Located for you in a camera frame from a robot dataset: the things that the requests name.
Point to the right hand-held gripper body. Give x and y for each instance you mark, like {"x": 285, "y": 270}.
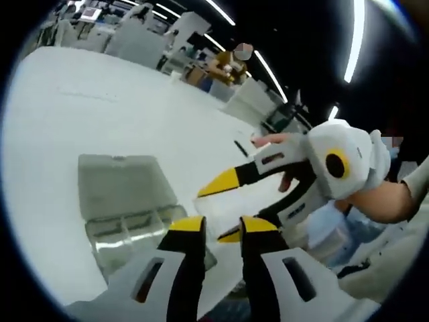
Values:
{"x": 355, "y": 157}

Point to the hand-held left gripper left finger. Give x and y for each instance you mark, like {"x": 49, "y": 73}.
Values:
{"x": 182, "y": 241}

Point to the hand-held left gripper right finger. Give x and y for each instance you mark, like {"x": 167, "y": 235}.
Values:
{"x": 264, "y": 241}

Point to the clear plastic divider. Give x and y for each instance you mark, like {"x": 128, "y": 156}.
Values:
{"x": 231, "y": 208}

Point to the grey transparent guide fixture box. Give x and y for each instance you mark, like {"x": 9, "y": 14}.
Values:
{"x": 117, "y": 181}

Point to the person's right hand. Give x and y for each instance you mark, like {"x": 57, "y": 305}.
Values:
{"x": 275, "y": 139}

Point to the black pen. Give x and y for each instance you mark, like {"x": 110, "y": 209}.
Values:
{"x": 240, "y": 148}

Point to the black monitor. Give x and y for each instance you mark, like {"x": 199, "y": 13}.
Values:
{"x": 279, "y": 117}

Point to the white partition panel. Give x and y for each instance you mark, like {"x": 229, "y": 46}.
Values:
{"x": 251, "y": 99}

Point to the white paper cup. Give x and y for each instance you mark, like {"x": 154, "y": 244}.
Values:
{"x": 175, "y": 76}

